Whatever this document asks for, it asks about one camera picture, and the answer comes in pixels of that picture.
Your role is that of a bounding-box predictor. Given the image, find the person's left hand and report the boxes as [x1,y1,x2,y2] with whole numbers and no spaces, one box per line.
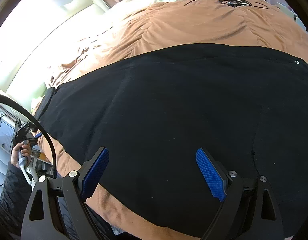
[11,141,31,167]

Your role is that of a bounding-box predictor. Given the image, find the orange-brown blanket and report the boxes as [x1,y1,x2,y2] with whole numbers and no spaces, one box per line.
[46,0,308,239]

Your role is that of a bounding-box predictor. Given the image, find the dark sleeve forearm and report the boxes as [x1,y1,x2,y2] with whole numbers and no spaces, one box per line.
[0,163,32,239]

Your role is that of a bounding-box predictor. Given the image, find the thick black cable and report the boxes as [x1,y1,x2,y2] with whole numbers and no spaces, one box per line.
[0,93,57,179]

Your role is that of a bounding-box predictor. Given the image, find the black pants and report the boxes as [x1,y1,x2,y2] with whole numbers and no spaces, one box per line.
[40,44,308,237]

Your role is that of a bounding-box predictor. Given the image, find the white padded headboard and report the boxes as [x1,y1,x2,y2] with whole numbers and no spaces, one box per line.
[0,0,109,108]

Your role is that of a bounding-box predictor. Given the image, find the black cable on blanket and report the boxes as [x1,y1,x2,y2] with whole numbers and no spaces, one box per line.
[184,0,270,9]

